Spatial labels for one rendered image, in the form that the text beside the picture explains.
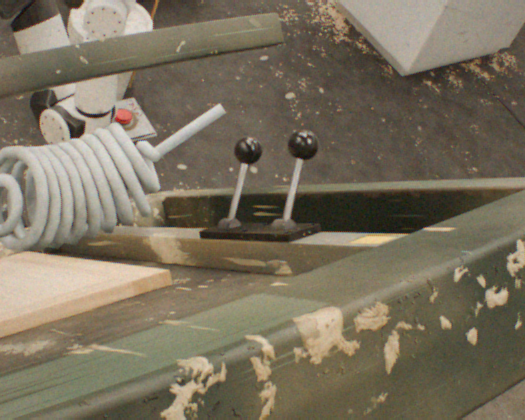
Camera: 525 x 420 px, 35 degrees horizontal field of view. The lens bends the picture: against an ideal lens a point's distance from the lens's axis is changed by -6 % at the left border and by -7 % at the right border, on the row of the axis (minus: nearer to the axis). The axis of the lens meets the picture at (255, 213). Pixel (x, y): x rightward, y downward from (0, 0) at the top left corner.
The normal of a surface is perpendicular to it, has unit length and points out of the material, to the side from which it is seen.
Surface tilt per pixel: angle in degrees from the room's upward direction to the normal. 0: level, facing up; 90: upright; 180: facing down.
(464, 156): 0
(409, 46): 90
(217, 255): 90
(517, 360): 39
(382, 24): 90
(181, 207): 90
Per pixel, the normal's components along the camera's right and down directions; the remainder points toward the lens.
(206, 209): -0.80, 0.24
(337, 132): 0.31, -0.62
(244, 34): 0.56, 0.00
